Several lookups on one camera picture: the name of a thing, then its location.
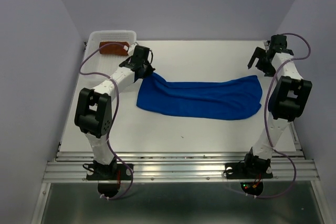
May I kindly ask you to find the brown towel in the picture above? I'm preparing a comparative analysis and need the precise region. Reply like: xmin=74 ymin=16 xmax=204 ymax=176
xmin=99 ymin=41 xmax=130 ymax=57

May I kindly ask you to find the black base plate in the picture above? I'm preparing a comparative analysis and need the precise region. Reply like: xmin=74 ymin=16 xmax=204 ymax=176
xmin=223 ymin=162 xmax=273 ymax=179
xmin=82 ymin=162 xmax=132 ymax=182

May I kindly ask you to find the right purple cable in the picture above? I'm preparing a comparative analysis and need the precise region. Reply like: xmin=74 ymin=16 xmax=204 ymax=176
xmin=225 ymin=33 xmax=312 ymax=199

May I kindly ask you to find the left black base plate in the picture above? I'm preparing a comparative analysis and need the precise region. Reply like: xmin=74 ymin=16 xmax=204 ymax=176
xmin=82 ymin=162 xmax=132 ymax=182

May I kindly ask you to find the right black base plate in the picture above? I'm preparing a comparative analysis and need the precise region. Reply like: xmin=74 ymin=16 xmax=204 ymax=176
xmin=223 ymin=162 xmax=273 ymax=179

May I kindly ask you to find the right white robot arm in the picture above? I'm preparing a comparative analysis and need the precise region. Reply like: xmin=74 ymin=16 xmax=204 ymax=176
xmin=241 ymin=33 xmax=312 ymax=177

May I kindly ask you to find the aluminium rail frame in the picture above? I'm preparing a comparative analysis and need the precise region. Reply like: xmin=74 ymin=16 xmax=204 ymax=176
xmin=30 ymin=40 xmax=325 ymax=224

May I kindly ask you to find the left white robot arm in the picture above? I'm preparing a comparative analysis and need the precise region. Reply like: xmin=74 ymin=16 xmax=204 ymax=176
xmin=74 ymin=45 xmax=154 ymax=179

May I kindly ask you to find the blue towel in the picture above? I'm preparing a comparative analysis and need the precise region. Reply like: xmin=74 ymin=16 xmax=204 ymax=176
xmin=136 ymin=73 xmax=263 ymax=121

